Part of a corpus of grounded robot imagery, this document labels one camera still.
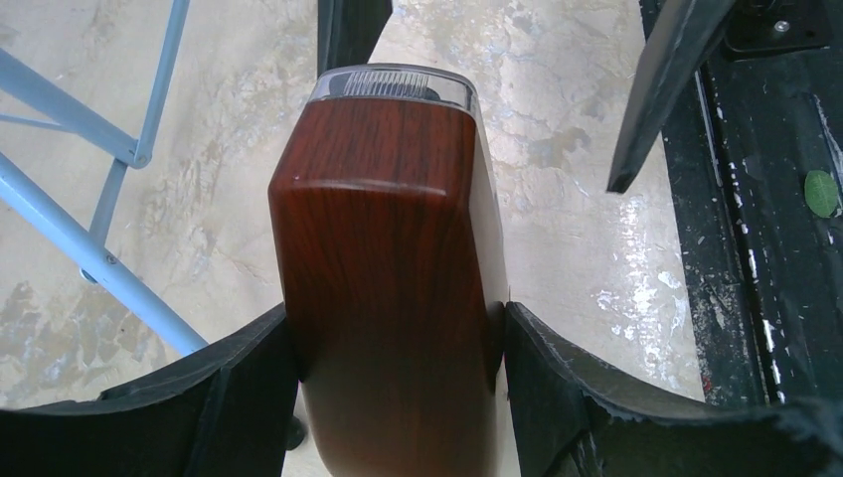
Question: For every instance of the green leaf sticker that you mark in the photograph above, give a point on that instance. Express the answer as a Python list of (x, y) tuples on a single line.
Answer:
[(821, 193)]

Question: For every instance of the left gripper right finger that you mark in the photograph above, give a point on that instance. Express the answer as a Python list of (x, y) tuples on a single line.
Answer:
[(577, 415)]

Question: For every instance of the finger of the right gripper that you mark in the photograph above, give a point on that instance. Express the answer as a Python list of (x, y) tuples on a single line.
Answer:
[(684, 33), (348, 31)]

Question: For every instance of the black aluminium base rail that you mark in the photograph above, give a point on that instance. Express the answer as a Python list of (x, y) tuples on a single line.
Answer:
[(764, 272)]

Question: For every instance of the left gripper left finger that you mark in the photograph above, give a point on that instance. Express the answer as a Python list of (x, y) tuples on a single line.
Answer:
[(224, 410)]

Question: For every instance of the light blue music stand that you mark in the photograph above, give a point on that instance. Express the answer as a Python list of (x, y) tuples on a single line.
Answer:
[(100, 71)]

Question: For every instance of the brown metronome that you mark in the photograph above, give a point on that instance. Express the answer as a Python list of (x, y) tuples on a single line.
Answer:
[(390, 251)]

